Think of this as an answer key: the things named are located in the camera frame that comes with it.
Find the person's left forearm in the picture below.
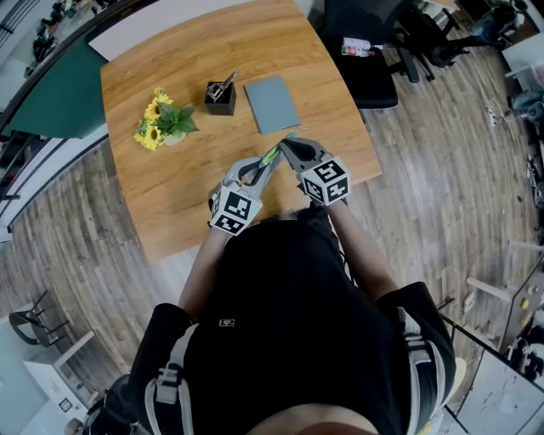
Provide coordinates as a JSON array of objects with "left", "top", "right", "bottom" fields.
[{"left": 178, "top": 227, "right": 233, "bottom": 315}]

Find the white side table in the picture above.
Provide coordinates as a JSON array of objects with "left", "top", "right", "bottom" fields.
[{"left": 23, "top": 330, "right": 97, "bottom": 426}]

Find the black metal railing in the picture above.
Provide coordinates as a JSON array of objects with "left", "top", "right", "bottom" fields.
[{"left": 0, "top": 127, "right": 23, "bottom": 201}]

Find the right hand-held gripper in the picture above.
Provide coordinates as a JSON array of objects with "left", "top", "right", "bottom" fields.
[{"left": 278, "top": 137, "right": 352, "bottom": 208}]

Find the potted artificial sunflower plant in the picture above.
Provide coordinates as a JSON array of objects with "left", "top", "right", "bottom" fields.
[{"left": 133, "top": 87, "right": 201, "bottom": 152}]

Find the grey harness strap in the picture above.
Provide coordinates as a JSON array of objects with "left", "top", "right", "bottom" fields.
[
  {"left": 144, "top": 322, "right": 201, "bottom": 435},
  {"left": 397, "top": 308, "right": 447, "bottom": 435}
]

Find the black office chair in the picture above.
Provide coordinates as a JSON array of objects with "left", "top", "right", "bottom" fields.
[
  {"left": 394, "top": 0, "right": 473, "bottom": 84},
  {"left": 318, "top": 0, "right": 400, "bottom": 124}
]

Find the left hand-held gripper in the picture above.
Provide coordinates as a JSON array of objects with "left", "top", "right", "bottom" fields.
[{"left": 207, "top": 154, "right": 280, "bottom": 237}]

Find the black square pen holder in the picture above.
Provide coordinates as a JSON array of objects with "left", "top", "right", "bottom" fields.
[{"left": 204, "top": 80, "right": 237, "bottom": 117}]

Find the white black-framed board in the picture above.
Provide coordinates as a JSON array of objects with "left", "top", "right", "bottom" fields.
[{"left": 456, "top": 350, "right": 544, "bottom": 435}]

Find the grey notebook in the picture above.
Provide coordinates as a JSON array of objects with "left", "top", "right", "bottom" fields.
[{"left": 242, "top": 75, "right": 303, "bottom": 138}]

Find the person's head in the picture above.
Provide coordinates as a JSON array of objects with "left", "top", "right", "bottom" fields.
[{"left": 254, "top": 405, "right": 379, "bottom": 435}]

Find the white desk frame bar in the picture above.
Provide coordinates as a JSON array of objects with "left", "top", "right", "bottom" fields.
[{"left": 466, "top": 276, "right": 512, "bottom": 304}]

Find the white partition panel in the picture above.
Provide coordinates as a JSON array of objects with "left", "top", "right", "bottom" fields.
[{"left": 87, "top": 0, "right": 256, "bottom": 63}]

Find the round wooden stool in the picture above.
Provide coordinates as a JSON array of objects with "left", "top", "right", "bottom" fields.
[{"left": 444, "top": 357, "right": 469, "bottom": 411}]

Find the person's black clothing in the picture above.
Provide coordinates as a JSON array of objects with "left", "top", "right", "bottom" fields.
[{"left": 129, "top": 207, "right": 458, "bottom": 435}]

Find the green partition panel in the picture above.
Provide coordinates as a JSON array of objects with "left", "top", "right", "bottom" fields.
[{"left": 8, "top": 40, "right": 110, "bottom": 141}]

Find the clear plastic bottle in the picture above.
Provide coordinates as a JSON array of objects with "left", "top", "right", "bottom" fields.
[{"left": 341, "top": 44, "right": 377, "bottom": 59}]

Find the light teal pencil pouch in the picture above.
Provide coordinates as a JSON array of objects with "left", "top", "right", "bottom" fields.
[{"left": 253, "top": 132, "right": 303, "bottom": 188}]

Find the person's right forearm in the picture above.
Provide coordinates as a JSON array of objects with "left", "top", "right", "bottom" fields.
[{"left": 329, "top": 201, "right": 399, "bottom": 301}]

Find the metal binder clip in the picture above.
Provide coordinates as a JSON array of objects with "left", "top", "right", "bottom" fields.
[{"left": 207, "top": 71, "right": 241, "bottom": 101}]

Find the dark metal-frame chair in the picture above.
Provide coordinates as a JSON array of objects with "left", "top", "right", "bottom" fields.
[{"left": 8, "top": 291, "right": 71, "bottom": 350}]

